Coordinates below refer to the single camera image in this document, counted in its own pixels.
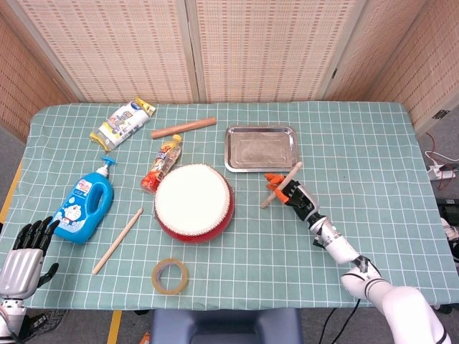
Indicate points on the left silver hand black fingers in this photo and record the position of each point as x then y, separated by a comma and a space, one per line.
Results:
19, 272

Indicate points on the right silver hand orange fingertips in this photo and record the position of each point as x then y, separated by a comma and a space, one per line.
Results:
305, 202

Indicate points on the light wooden drumstick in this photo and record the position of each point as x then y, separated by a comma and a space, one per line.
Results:
292, 173
116, 242

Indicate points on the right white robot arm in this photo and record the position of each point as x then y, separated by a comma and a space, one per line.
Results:
398, 301

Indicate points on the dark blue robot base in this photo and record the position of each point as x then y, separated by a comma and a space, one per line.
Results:
226, 326

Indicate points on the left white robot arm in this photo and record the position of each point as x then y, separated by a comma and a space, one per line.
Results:
10, 319

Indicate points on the stainless steel tray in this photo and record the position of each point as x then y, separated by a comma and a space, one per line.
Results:
261, 148

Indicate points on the red drum white skin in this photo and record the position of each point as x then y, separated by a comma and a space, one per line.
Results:
191, 200

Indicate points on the green checked tablecloth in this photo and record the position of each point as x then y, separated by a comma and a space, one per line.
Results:
272, 258

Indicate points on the blue detergent pump bottle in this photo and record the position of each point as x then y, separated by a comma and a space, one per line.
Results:
77, 211

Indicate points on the small black screen hinge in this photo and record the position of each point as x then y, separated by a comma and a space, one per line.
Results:
334, 72

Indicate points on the white power strip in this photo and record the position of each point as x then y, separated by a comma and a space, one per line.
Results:
439, 172

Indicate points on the clear packing tape roll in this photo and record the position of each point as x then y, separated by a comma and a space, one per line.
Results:
157, 285

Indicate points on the brown wooden rolling pin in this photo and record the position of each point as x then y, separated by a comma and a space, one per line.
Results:
183, 128

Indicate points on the black device box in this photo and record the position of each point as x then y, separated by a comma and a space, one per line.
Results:
448, 207

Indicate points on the drink bottle yellow cap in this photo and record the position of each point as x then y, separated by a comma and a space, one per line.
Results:
162, 165

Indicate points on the white and black shoe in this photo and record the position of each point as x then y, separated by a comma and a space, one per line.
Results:
452, 236

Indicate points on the bamboo folding screen panel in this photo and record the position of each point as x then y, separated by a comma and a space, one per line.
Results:
380, 50
118, 46
25, 89
437, 64
269, 46

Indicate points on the metal screen hinge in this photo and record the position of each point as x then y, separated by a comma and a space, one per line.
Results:
441, 114

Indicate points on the white yellow snack package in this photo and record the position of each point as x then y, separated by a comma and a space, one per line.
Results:
122, 123

